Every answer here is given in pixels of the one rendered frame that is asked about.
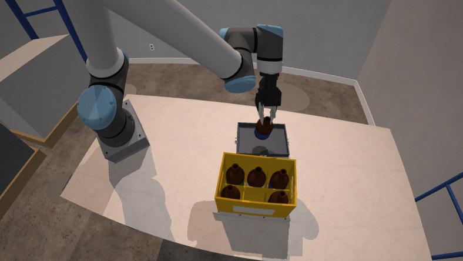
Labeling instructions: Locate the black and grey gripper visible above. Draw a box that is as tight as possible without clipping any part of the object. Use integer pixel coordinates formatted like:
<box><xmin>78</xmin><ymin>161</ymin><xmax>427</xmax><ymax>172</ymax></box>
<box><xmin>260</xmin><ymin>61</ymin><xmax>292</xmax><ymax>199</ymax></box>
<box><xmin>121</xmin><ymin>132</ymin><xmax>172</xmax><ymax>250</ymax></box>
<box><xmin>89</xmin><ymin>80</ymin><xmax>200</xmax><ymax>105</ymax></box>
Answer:
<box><xmin>255</xmin><ymin>72</ymin><xmax>281</xmax><ymax>125</ymax></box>

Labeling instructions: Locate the yellow crate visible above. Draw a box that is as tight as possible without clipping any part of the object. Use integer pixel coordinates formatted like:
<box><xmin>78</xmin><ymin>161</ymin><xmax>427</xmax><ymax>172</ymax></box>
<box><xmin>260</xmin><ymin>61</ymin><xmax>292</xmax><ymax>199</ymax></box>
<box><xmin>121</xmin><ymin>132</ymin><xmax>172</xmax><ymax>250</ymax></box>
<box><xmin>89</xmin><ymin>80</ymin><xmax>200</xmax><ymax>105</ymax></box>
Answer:
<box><xmin>214</xmin><ymin>153</ymin><xmax>297</xmax><ymax>218</ymax></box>

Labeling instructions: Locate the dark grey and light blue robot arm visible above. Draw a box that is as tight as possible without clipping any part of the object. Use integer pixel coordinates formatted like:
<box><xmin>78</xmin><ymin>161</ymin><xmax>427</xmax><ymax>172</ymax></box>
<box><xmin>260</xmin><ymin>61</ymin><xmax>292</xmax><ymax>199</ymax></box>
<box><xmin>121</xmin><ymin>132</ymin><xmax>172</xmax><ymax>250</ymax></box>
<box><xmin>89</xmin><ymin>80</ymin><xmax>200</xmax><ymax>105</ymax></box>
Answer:
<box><xmin>62</xmin><ymin>0</ymin><xmax>284</xmax><ymax>148</ymax></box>

